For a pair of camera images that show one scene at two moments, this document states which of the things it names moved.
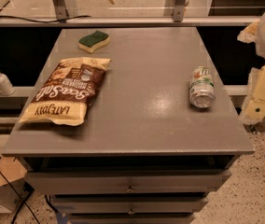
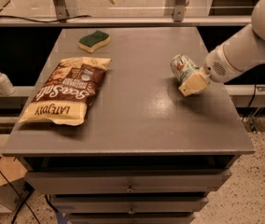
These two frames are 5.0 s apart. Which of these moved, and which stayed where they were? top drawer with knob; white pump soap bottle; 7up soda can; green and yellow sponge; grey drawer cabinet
Moved: 7up soda can
Stayed: top drawer with knob; white pump soap bottle; grey drawer cabinet; green and yellow sponge
